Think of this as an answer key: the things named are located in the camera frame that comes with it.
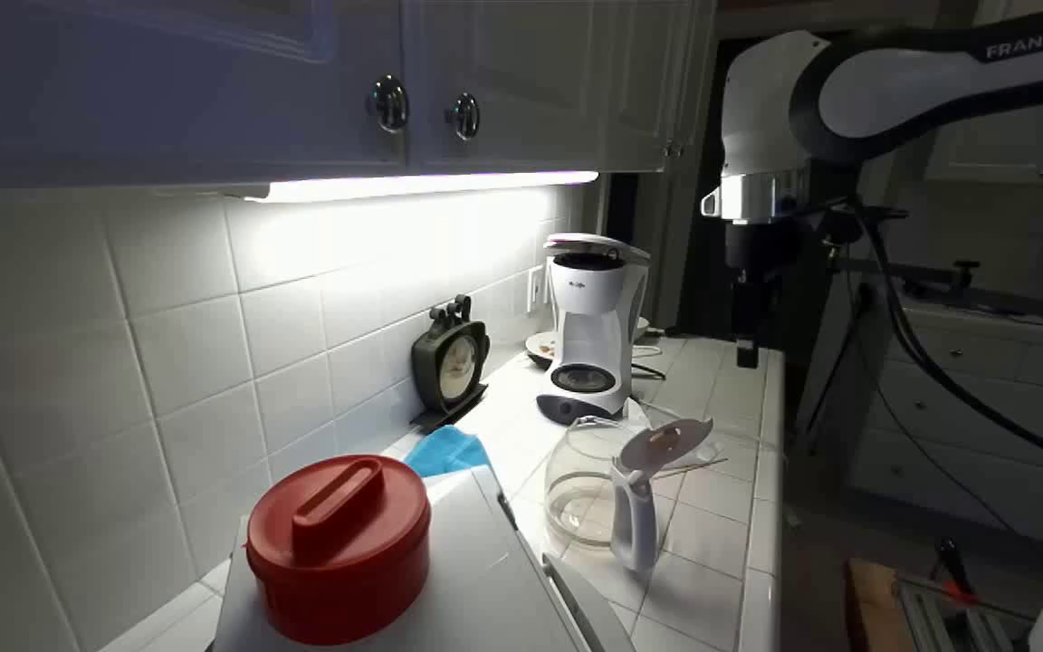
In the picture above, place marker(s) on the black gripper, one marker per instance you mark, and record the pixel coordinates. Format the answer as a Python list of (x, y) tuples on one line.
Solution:
[(750, 252)]

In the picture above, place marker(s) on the glass coffee pot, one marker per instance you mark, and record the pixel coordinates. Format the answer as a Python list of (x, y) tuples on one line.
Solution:
[(598, 485)]

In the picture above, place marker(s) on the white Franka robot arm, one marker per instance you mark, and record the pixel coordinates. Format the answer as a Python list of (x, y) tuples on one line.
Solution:
[(795, 100)]

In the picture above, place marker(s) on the white coffee maker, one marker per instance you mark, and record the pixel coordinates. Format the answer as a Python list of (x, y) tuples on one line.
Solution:
[(597, 282)]

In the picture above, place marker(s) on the white plate with food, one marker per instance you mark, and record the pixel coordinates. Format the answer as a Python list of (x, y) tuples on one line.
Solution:
[(540, 345)]

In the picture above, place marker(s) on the black kitchen scale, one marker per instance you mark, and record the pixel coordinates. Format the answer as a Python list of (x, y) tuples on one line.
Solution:
[(448, 364)]

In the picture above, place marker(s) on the right cabinet knob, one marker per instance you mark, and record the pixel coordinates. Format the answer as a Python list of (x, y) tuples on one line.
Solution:
[(466, 116)]

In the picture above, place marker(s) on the cabinet knob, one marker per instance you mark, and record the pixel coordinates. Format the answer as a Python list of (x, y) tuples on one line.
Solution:
[(466, 116), (389, 102)]

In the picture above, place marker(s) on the blue cloth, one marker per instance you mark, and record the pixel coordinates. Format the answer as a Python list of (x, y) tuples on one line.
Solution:
[(448, 450)]

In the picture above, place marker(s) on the left cabinet knob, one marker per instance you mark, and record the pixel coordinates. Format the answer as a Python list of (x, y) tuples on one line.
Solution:
[(389, 102)]

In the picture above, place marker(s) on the red round lid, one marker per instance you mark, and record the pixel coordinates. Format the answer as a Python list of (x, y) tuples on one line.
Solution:
[(341, 548)]

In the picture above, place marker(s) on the under-cabinet light strip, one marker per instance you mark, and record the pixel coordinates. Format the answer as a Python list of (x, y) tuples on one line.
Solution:
[(341, 189)]

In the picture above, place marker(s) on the white upper cabinets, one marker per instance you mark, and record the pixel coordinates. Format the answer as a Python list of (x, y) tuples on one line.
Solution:
[(169, 90)]

